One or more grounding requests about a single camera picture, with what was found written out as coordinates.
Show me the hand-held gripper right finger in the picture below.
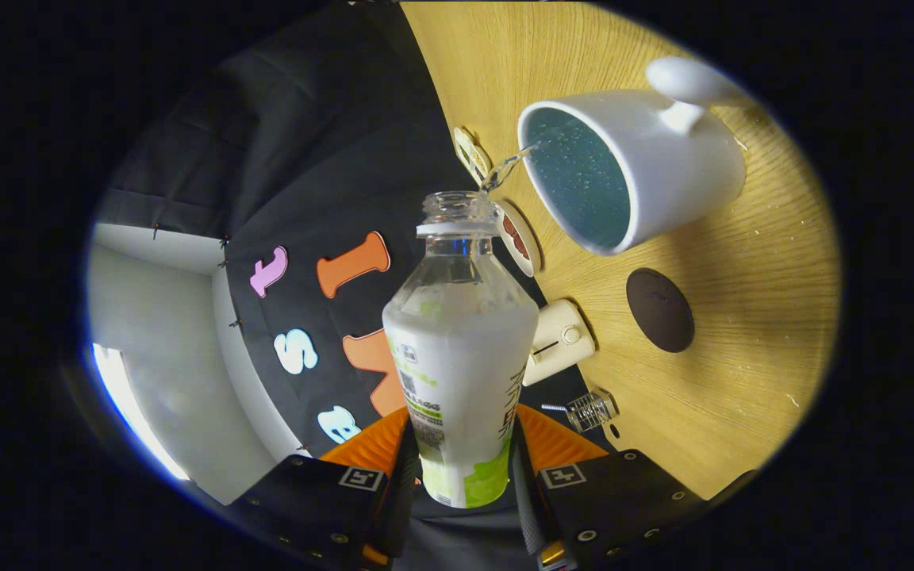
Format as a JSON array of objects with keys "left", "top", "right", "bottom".
[{"left": 511, "top": 403, "right": 708, "bottom": 570}]

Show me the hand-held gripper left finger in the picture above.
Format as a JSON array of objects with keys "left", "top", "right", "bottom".
[{"left": 227, "top": 406, "right": 422, "bottom": 570}]

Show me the dark brown round coaster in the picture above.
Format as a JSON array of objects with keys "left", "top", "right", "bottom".
[{"left": 626, "top": 268, "right": 696, "bottom": 354}]

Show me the white green juice bottle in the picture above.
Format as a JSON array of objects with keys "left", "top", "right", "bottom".
[{"left": 382, "top": 190, "right": 540, "bottom": 509}]

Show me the white cup with blue inside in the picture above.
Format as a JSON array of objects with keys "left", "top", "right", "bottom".
[{"left": 517, "top": 56, "right": 751, "bottom": 256}]

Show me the white toaster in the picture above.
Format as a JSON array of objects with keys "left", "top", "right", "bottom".
[{"left": 522, "top": 299, "right": 597, "bottom": 387}]

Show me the large ceiling light panel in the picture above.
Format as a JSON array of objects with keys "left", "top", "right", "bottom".
[{"left": 92, "top": 343, "right": 188, "bottom": 482}]

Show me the wooden table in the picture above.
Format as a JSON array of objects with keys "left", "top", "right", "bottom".
[{"left": 400, "top": 0, "right": 843, "bottom": 500}]

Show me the small cream plate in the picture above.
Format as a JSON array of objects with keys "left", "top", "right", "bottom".
[{"left": 497, "top": 198, "right": 543, "bottom": 278}]

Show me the white divided sauce dish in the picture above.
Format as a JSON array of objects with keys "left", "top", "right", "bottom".
[{"left": 453, "top": 127, "right": 493, "bottom": 187}]

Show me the wire utensil holder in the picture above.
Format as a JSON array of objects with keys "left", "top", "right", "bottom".
[{"left": 564, "top": 389, "right": 619, "bottom": 434}]

